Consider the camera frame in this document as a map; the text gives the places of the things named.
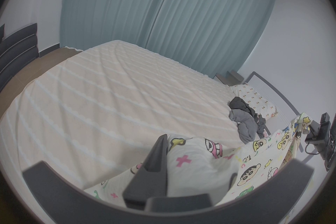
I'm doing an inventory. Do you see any blue-green curtain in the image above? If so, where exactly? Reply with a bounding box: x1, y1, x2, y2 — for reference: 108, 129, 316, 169
60, 0, 189, 61
146, 0, 279, 79

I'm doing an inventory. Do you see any white printed pillow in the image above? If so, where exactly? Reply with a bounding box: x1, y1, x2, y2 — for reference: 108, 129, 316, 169
230, 83, 279, 120

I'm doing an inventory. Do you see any grey bedside table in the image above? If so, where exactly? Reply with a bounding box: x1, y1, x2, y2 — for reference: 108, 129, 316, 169
215, 70, 244, 85

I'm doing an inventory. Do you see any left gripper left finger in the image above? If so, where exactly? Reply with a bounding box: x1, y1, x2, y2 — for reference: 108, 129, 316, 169
123, 134, 169, 210

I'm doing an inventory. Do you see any white printed pyjama top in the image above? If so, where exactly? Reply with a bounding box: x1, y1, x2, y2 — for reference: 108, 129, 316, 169
84, 112, 314, 208

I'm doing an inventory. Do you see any black chest of drawers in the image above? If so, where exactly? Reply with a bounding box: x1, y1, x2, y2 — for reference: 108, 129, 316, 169
0, 23, 39, 92

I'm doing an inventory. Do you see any bed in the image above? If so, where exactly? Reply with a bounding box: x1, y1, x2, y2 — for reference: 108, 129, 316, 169
0, 39, 302, 192

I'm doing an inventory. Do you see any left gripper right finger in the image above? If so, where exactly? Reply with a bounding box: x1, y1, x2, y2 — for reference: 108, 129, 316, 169
226, 172, 239, 200

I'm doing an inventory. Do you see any pile of clothes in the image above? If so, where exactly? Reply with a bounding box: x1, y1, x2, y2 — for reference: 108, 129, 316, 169
228, 96, 271, 144

